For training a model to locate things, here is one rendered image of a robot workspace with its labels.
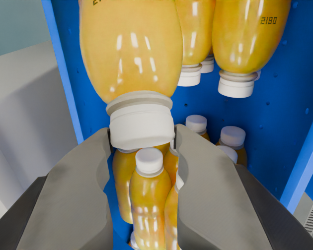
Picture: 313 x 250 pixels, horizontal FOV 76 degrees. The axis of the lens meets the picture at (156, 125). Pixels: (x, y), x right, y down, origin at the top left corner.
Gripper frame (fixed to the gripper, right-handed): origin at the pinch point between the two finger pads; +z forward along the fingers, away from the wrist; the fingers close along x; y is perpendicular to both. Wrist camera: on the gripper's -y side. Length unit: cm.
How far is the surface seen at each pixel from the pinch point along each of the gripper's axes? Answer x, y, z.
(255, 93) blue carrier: 17.9, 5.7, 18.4
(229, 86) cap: 9.6, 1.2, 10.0
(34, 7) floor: -59, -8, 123
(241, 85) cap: 10.7, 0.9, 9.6
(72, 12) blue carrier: -7.4, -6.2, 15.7
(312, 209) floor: 173, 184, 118
